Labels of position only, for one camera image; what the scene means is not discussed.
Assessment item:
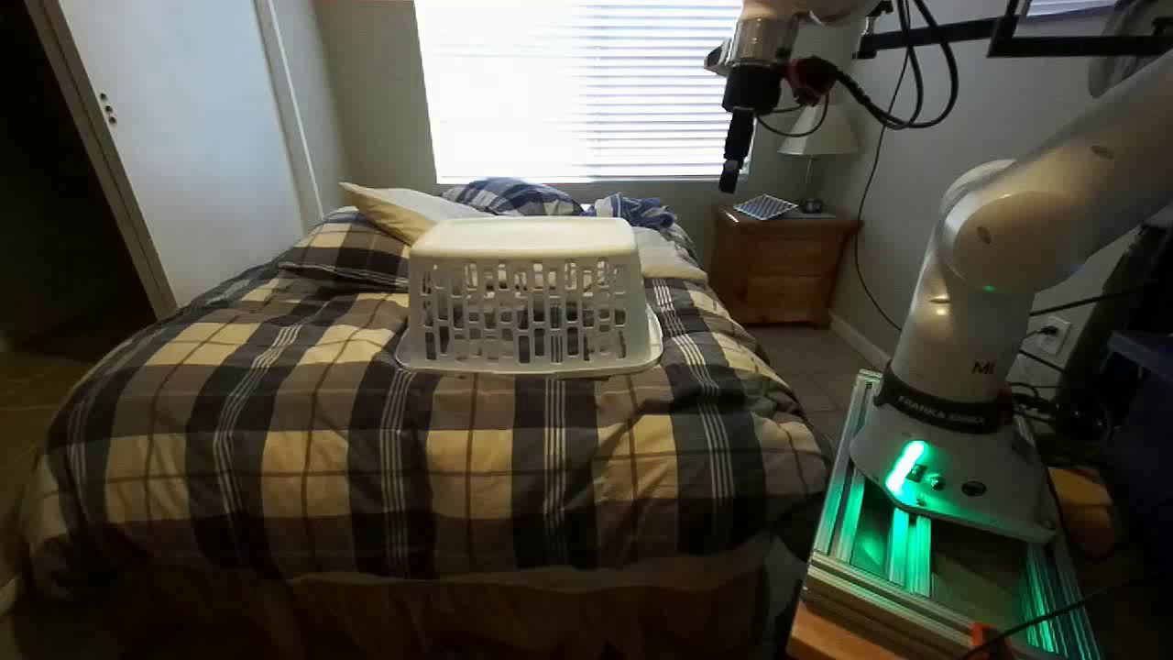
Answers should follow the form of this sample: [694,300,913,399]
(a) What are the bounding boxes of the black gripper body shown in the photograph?
[722,66,782,149]

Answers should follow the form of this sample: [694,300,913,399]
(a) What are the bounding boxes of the white plastic washing basket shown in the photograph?
[395,218,662,379]

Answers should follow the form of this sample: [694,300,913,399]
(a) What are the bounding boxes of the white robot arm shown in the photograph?
[847,0,1173,542]

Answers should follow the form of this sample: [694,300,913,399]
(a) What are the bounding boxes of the book on nightstand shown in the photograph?
[733,193,798,224]

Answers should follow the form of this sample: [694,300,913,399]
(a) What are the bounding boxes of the white table lamp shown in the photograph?
[782,104,857,213]

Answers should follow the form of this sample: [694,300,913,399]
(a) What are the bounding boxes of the wooden nightstand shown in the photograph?
[712,207,862,325]

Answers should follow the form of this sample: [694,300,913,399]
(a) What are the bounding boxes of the window blinds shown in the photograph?
[414,0,739,184]

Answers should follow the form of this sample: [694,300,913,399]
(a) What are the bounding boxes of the blue plaid pillow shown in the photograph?
[445,176,688,241]

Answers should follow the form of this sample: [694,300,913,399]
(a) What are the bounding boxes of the cream pillow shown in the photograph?
[340,184,480,245]

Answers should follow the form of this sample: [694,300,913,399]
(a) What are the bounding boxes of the white closet door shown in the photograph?
[27,0,306,314]

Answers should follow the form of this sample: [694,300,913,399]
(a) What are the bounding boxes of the plaid comforter bed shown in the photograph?
[4,213,829,660]

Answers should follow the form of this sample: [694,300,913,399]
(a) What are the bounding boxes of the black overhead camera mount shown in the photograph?
[857,0,1173,59]

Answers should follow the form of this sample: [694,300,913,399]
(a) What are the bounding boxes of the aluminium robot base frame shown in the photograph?
[804,369,1103,660]

